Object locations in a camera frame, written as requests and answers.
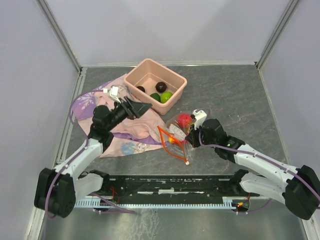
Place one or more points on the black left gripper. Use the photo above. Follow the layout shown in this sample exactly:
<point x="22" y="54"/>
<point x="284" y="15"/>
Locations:
<point x="133" y="109"/>

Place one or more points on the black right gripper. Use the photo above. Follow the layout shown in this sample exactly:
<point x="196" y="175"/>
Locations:
<point x="191" y="136"/>

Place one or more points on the red fake tomato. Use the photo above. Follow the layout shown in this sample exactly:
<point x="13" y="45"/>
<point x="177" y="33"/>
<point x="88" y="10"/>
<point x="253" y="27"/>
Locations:
<point x="184" y="120"/>

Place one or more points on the dark brown fake fruit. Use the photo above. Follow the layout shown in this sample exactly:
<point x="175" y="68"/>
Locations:
<point x="141" y="88"/>

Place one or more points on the dark green fake vegetable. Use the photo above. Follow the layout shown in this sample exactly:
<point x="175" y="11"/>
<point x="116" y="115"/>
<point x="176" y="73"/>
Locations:
<point x="156" y="96"/>

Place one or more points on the clear zip top bag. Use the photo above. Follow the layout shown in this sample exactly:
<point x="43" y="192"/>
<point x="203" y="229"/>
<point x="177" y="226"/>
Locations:
<point x="183" y="149"/>

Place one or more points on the red fake pepper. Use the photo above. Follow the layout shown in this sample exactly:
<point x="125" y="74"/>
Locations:
<point x="172" y="140"/>

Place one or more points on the green fake apple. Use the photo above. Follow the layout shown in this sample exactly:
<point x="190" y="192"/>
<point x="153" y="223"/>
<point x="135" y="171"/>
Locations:
<point x="165" y="96"/>

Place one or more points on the dark purple fake eggplant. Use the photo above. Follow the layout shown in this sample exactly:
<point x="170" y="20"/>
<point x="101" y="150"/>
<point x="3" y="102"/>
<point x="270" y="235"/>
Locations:
<point x="161" y="87"/>

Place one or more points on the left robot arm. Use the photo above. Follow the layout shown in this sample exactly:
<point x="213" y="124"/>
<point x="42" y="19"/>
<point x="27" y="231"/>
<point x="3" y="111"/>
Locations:
<point x="58" y="189"/>

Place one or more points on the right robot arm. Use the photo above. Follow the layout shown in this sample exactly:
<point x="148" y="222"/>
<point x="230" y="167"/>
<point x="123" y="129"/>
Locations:
<point x="298" y="188"/>

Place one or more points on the pink plastic tub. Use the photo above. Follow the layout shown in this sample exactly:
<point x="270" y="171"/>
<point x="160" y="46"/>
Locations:
<point x="147" y="74"/>

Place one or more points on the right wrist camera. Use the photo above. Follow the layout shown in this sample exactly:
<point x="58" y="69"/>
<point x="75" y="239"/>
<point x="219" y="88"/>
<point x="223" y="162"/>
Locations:
<point x="198" y="116"/>

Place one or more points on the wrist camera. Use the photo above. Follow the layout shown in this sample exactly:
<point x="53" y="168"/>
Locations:
<point x="198" y="116"/>
<point x="112" y="93"/>

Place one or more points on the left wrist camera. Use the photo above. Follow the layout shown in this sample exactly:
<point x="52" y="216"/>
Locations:
<point x="112" y="93"/>

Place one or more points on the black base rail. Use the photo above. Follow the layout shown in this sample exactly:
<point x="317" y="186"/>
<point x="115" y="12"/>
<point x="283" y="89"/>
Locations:
<point x="170" y="189"/>

